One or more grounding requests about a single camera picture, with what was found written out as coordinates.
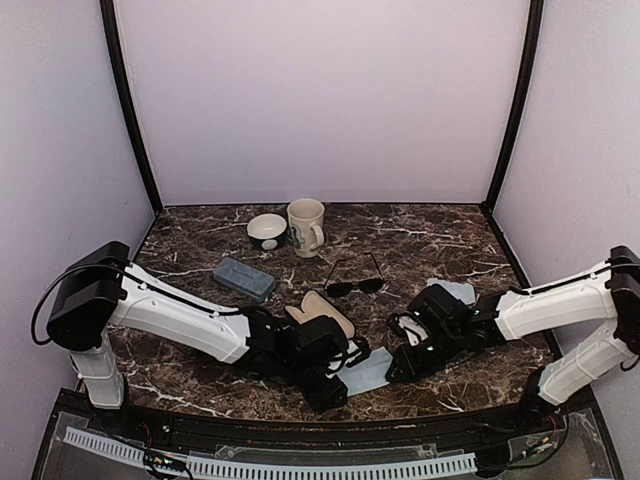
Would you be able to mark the black left corner post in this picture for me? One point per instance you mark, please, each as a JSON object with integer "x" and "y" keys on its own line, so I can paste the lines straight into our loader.
{"x": 126, "y": 101}

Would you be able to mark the black aviator sunglasses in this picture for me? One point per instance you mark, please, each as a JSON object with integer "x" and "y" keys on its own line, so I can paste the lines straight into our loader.
{"x": 340, "y": 289}

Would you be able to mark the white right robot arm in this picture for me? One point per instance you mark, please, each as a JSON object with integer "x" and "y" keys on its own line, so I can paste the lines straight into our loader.
{"x": 608, "y": 293}

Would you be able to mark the black right corner post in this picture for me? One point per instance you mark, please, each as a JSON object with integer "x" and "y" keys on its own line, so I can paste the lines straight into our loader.
{"x": 523, "y": 80}

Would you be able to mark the black glasses case beige lining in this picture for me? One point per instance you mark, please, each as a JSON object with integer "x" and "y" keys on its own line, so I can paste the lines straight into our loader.
{"x": 314, "y": 305}

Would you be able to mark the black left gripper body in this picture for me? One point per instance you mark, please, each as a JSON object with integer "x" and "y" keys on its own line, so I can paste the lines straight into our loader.
{"x": 300, "y": 372}

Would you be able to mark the light blue cleaning cloth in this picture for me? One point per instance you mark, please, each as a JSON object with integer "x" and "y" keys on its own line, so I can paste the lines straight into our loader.
{"x": 368, "y": 375}

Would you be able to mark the cream ceramic mug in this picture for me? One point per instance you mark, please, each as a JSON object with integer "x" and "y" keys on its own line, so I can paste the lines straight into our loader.
{"x": 306, "y": 218}

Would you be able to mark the black front rail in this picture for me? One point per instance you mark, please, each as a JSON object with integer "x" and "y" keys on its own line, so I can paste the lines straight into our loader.
{"x": 180, "y": 431}

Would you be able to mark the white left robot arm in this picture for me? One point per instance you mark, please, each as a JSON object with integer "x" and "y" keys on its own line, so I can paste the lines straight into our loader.
{"x": 105, "y": 288}

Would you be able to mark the black corner post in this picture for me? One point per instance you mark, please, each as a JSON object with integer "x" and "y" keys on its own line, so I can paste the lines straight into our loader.
{"x": 523, "y": 80}
{"x": 126, "y": 101}

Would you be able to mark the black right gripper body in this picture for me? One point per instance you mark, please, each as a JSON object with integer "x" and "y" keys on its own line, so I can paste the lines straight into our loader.
{"x": 446, "y": 337}

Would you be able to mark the white teal ceramic bowl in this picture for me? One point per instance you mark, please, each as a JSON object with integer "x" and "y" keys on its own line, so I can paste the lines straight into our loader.
{"x": 267, "y": 231}

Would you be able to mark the folded light blue cloth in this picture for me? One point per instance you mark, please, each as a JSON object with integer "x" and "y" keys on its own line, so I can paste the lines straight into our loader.
{"x": 464, "y": 292}

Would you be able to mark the white slotted cable duct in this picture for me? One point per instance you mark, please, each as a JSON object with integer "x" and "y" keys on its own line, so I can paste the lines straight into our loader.
{"x": 255, "y": 463}

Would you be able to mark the blue grey glasses case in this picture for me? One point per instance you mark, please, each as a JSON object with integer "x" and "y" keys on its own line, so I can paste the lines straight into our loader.
{"x": 244, "y": 279}

